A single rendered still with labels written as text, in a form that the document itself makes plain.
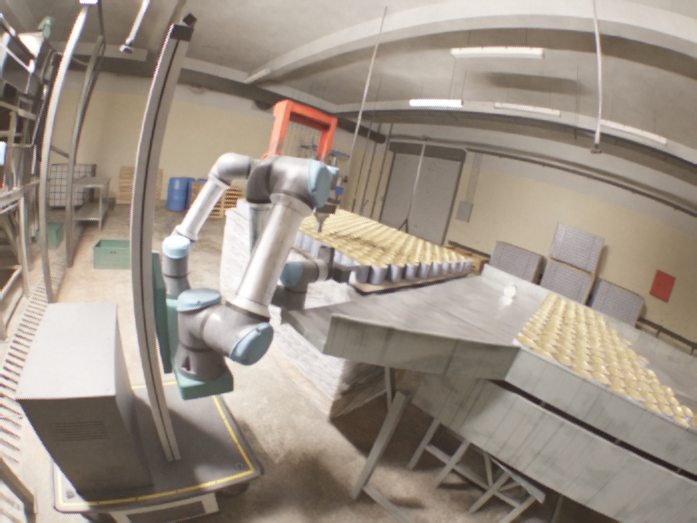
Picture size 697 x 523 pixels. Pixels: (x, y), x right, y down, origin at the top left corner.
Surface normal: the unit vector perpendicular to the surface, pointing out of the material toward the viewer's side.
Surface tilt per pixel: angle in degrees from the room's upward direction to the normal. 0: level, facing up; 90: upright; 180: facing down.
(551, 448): 90
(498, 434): 90
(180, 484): 0
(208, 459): 0
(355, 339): 90
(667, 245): 90
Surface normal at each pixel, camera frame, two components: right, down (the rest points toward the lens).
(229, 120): 0.67, 0.32
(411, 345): -0.04, 0.25
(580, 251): -0.70, 0.04
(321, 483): 0.21, -0.94
